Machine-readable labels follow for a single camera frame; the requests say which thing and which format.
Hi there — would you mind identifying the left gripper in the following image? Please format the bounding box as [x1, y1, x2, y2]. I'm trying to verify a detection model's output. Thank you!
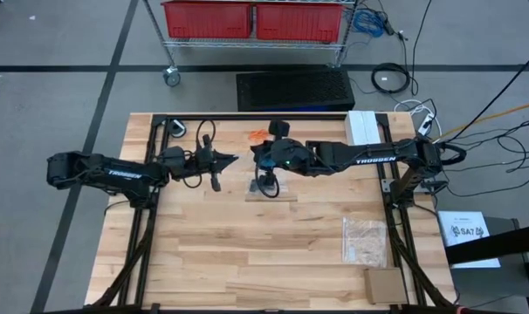
[195, 134, 239, 193]

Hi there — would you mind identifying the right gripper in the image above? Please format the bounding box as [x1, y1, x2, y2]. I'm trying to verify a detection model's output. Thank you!
[250, 120, 312, 187]

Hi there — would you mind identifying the orange rubber bands pile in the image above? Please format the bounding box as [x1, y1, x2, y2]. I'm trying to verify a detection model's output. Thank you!
[248, 128, 271, 144]

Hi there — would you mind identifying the black floor mat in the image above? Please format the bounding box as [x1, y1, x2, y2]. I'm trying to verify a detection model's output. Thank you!
[236, 68, 356, 113]

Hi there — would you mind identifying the grey cart caster wheel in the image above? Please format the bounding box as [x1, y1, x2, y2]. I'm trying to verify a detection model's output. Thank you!
[162, 65, 182, 87]

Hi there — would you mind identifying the white cardboard box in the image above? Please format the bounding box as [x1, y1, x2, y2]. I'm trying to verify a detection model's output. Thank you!
[343, 110, 382, 147]

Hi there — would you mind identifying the red plastic bin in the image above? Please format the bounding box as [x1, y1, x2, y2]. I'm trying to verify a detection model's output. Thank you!
[254, 3, 344, 44]
[161, 1, 253, 39]

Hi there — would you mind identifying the white power strip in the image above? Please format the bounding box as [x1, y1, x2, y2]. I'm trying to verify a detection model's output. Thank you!
[416, 112, 436, 136]

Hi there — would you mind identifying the small brown cardboard box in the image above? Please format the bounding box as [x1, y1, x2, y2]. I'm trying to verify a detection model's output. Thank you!
[362, 267, 409, 305]

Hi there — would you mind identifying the black power adapter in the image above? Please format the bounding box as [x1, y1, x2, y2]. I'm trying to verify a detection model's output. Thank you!
[377, 10, 409, 43]

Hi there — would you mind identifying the white printed booklet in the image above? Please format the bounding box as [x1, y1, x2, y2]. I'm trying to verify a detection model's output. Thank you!
[436, 210, 501, 270]

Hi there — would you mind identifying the black beam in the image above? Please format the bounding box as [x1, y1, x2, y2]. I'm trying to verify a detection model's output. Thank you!
[445, 222, 529, 266]

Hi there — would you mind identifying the grey side cart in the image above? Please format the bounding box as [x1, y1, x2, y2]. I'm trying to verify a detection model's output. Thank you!
[447, 216, 529, 314]

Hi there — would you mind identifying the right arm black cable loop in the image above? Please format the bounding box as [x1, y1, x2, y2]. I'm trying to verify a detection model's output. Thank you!
[254, 165, 281, 200]

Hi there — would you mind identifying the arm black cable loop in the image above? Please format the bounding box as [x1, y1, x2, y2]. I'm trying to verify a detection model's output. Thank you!
[254, 165, 281, 200]
[196, 119, 216, 152]

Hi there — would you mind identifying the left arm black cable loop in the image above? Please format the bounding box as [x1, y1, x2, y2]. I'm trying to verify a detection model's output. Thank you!
[196, 119, 216, 152]

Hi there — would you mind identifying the chrome wire shelving cart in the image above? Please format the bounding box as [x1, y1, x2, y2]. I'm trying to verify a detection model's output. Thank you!
[141, 0, 361, 70]

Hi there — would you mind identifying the silver mounting bracket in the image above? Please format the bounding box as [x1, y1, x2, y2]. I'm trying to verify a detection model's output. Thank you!
[380, 177, 399, 195]

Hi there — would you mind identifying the coiled black cable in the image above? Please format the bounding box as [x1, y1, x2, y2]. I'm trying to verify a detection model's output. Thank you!
[370, 62, 412, 95]

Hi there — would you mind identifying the white cable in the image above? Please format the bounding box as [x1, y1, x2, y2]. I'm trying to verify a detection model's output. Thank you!
[394, 99, 443, 139]

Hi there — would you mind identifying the coiled blue cable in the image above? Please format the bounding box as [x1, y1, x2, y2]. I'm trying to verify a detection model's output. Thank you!
[351, 8, 387, 38]

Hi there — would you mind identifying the long black cable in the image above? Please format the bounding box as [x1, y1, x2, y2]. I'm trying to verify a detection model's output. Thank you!
[410, 0, 434, 97]
[443, 56, 529, 145]

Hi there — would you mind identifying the thick black cable loop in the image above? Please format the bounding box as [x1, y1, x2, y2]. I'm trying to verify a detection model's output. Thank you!
[438, 142, 468, 167]

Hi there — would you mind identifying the yellow cable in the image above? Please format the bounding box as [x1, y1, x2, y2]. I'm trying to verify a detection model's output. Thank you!
[425, 99, 529, 145]

